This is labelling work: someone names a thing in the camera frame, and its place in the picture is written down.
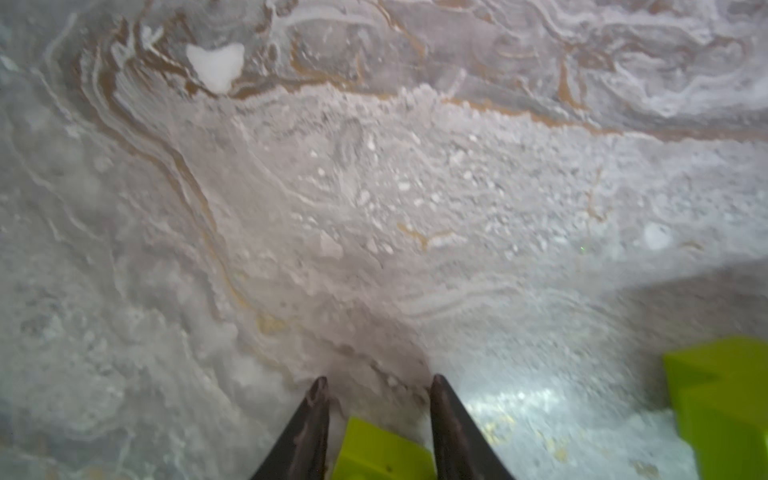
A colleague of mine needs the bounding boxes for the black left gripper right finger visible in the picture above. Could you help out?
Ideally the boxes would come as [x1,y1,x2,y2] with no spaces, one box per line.
[429,374,515,480]

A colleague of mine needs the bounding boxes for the long green lego brick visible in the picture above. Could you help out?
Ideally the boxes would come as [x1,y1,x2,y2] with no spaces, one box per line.
[663,336,767,479]

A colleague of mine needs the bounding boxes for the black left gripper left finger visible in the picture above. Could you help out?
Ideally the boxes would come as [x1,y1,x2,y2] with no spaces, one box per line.
[250,376,330,480]

